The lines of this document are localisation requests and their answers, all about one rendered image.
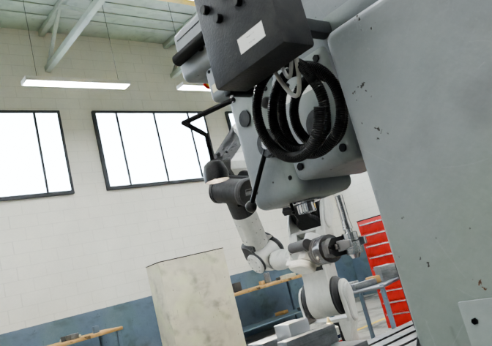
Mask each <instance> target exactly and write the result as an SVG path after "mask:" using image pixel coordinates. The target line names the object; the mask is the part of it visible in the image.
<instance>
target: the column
mask: <svg viewBox="0 0 492 346"><path fill-rule="evenodd" d="M327 42H328V46H329V49H330V53H331V55H332V59H333V62H334V65H335V69H336V72H337V74H338V79H339V81H340V85H341V88H342V91H343V95H344V98H345V101H346V104H347V108H348V111H349V114H350V117H351V121H352V124H353V127H354V131H355V134H356V136H357V140H358V144H359V147H360V150H361V153H362V157H363V160H364V163H365V167H366V170H367V172H368V176H369V179H370V183H371V186H372V189H373V193H374V195H375V199H376V202H377V206H378V208H379V212H380V215H381V219H382V222H383V225H384V229H385V231H386V234H387V238H388V241H389V245H390V248H391V251H392V255H393V257H394V261H395V265H396V267H397V270H398V274H399V277H400V281H401V284H402V287H403V291H404V293H405V297H406V300H407V303H408V306H409V310H410V313H411V317H412V320H413V322H414V327H415V329H416V332H417V336H418V339H419V342H420V346H492V0H378V1H376V2H375V3H373V4H372V5H370V6H369V7H368V8H366V9H365V10H363V11H361V12H360V13H359V14H357V15H355V16H354V17H353V18H352V19H350V20H348V21H347V22H345V23H344V24H343V25H341V26H339V27H338V28H337V29H335V30H334V31H332V32H331V33H330V34H329V36H328V40H327Z"/></svg>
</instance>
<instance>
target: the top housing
mask: <svg viewBox="0 0 492 346"><path fill-rule="evenodd" d="M200 31H201V25H200V22H199V19H198V14H196V15H195V16H194V17H193V18H192V19H191V20H190V21H189V22H188V23H187V24H186V25H185V26H184V27H183V28H182V29H181V30H180V31H179V32H178V33H177V34H176V35H175V37H174V41H175V44H176V49H177V52H179V51H180V50H181V49H182V48H183V47H184V46H185V45H186V44H187V43H188V42H189V41H190V40H191V39H192V38H194V37H195V36H196V35H197V34H198V33H199V32H200ZM181 68H182V74H183V77H184V79H185V80H186V81H187V82H188V83H208V84H209V82H208V79H207V76H206V72H207V71H208V69H210V68H211V65H210V62H209V57H208V54H207V51H206V46H204V49H203V50H202V51H198V52H197V53H196V54H194V55H193V56H192V57H191V58H189V59H188V60H187V61H186V62H185V63H184V64H183V65H182V66H181Z"/></svg>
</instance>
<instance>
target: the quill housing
mask: <svg viewBox="0 0 492 346"><path fill-rule="evenodd" d="M272 81H273V77H271V78H270V79H269V82H268V84H266V86H265V87H266V88H265V89H264V93H263V98H264V97H269V95H270V92H271V89H272ZM234 98H235V99H236V102H234V103H232V104H231V109H232V113H233V116H234V121H235V124H236V129H237V132H238V136H239V141H240V144H241V147H242V152H243V155H244V158H245V164H246V166H247V171H248V175H249V178H250V183H251V187H252V189H253V187H254V183H255V181H256V176H257V172H258V167H259V164H260V161H261V154H260V152H259V150H258V147H257V140H258V133H257V132H256V128H255V124H254V122H253V121H254V120H253V114H252V100H253V96H252V97H234ZM263 98H262V99H263ZM261 108H262V113H263V114H262V115H263V116H262V117H263V119H264V123H265V126H266V129H269V122H268V118H267V117H268V114H267V113H268V112H267V111H268V110H267V109H265V108H263V107H261ZM350 185H351V177H350V175H347V176H336V177H329V178H317V179H311V180H302V179H300V178H299V177H298V176H297V172H296V170H295V167H294V163H290V162H284V161H283V160H281V159H278V158H277V157H271V158H266V161H265V163H264V169H263V172H262V175H261V180H260V184H259V187H258V192H257V195H256V204H257V206H258V207H259V208H260V209H261V210H264V211H269V210H274V209H279V208H288V207H289V206H288V205H290V204H289V203H295V202H297V201H300V200H304V199H308V198H314V197H321V199H322V198H326V197H329V196H330V195H334V194H337V193H339V192H342V191H344V190H346V189H348V188H349V186H350Z"/></svg>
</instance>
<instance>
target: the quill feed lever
mask: <svg viewBox="0 0 492 346"><path fill-rule="evenodd" d="M266 130H267V132H268V133H269V134H270V136H271V138H272V139H273V141H274V142H276V141H275V139H274V138H273V136H272V133H271V130H270V129H266ZM276 144H277V145H279V144H278V143H277V142H276ZM257 147H258V150H259V152H260V154H261V161H260V164H259V167H258V172H257V176H256V181H255V183H254V187H253V192H252V195H251V199H250V201H248V202H247V203H246V205H245V209H246V210H247V211H248V212H250V213H253V212H254V211H256V209H257V204H256V203H255V200H256V195H257V192H258V187H259V184H260V180H261V175H262V172H263V169H264V163H265V161H266V158H271V157H275V156H274V155H273V154H272V153H270V152H269V151H268V149H267V148H266V147H265V145H264V144H263V143H262V141H261V139H260V137H259V136H258V140H257ZM279 147H280V146H279ZM281 148H282V147H281Z"/></svg>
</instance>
